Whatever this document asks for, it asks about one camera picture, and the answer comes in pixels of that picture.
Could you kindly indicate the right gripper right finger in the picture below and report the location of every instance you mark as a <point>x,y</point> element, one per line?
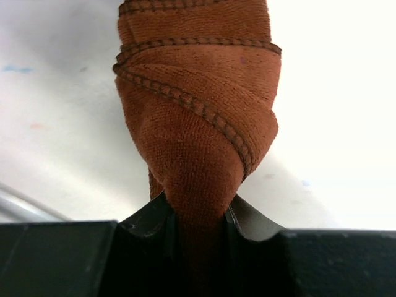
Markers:
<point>266,259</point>

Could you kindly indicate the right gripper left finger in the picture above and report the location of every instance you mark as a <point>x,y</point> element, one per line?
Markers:
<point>134,257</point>

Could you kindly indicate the brown towel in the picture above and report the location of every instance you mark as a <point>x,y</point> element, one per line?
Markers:
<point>197,81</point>

